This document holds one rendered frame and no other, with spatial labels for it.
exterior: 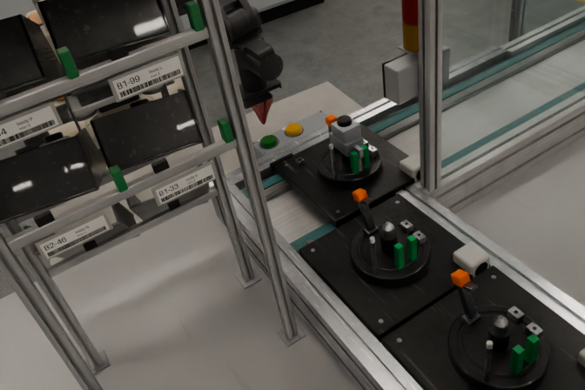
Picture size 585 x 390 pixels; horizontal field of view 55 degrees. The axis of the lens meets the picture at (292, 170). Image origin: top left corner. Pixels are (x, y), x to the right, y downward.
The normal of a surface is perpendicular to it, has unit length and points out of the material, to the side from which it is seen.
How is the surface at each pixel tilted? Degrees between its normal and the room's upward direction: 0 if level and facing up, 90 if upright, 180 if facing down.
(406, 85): 90
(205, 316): 0
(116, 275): 0
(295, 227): 0
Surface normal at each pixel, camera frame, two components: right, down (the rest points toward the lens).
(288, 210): -0.15, -0.78
